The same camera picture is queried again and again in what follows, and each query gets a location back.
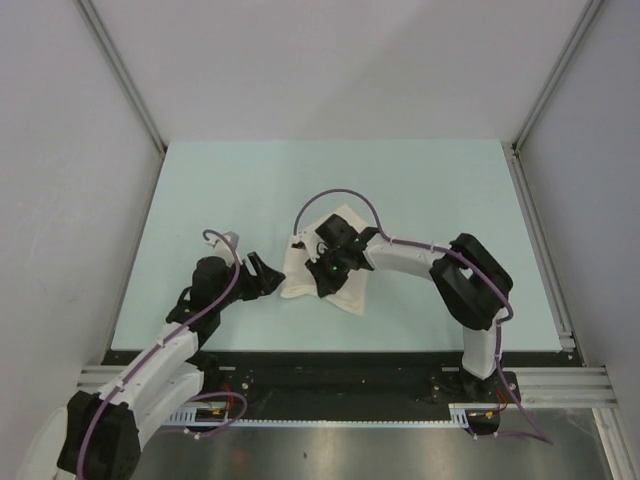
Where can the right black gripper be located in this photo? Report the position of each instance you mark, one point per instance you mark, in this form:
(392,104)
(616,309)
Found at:
(326,284)

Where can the aluminium frame post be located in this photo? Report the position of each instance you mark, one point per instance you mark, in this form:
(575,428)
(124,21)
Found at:
(568,53)
(114,61)

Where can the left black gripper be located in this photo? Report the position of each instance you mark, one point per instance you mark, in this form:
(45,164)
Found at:
(264,282)

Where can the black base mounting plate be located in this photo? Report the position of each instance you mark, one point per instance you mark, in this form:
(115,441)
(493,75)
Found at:
(302,407)

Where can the right aluminium side rail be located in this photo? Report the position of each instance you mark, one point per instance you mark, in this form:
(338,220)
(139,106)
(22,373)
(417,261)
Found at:
(553,290)

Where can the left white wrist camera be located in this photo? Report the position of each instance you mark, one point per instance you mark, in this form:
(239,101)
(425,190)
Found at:
(223,246)

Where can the left aluminium frame post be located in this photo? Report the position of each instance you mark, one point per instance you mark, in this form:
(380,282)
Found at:
(114,61)

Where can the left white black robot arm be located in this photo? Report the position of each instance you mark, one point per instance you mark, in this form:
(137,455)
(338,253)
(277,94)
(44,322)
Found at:
(107,430)

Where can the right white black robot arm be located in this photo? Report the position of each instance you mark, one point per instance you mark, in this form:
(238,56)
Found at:
(472,284)

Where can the white cloth napkin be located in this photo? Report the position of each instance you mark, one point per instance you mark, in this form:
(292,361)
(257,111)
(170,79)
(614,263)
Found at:
(299,280)

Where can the aluminium front rail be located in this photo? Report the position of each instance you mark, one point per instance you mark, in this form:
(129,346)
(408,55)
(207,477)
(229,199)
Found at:
(538,387)

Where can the right aluminium frame post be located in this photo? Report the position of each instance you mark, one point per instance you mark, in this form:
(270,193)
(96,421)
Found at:
(568,53)

